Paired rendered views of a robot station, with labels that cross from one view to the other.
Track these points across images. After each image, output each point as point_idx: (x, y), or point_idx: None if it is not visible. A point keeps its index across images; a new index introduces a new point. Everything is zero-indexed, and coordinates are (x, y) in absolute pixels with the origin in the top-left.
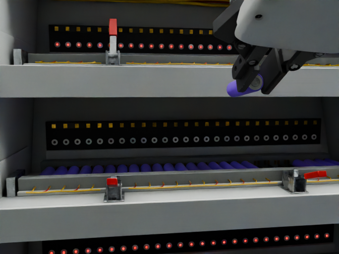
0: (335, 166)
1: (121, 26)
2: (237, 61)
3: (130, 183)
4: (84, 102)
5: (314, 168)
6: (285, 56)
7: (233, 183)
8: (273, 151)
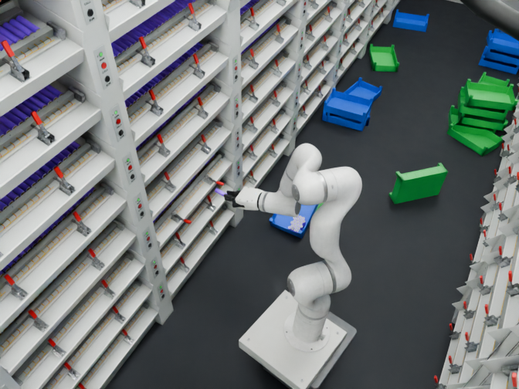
0: (213, 161)
1: None
2: (228, 198)
3: (174, 210)
4: None
5: (210, 168)
6: (236, 195)
7: (194, 188)
8: None
